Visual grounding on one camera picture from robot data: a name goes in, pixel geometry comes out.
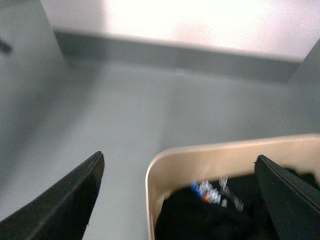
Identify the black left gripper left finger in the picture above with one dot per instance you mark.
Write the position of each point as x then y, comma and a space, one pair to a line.
63, 211

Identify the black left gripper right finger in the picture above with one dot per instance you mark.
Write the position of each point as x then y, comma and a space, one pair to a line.
292, 203

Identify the beige plastic laundry hamper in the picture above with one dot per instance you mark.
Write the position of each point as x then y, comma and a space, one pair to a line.
175, 168

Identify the black printed t-shirt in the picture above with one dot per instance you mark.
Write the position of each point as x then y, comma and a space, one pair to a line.
185, 216

